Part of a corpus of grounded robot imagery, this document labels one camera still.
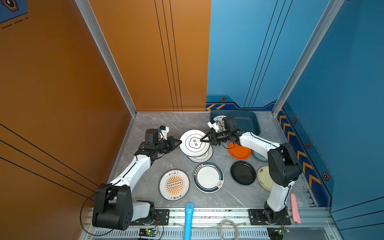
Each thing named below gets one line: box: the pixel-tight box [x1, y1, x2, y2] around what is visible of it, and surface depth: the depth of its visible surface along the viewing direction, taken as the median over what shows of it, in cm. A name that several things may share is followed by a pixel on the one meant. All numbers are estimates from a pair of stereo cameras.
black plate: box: [230, 160, 257, 186], surface depth 89 cm
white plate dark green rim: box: [193, 162, 225, 194], surface depth 87 cm
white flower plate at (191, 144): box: [179, 129, 211, 157], surface depth 84 cm
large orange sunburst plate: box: [158, 169, 190, 202], surface depth 85 cm
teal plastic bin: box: [209, 110, 261, 135], surface depth 115 cm
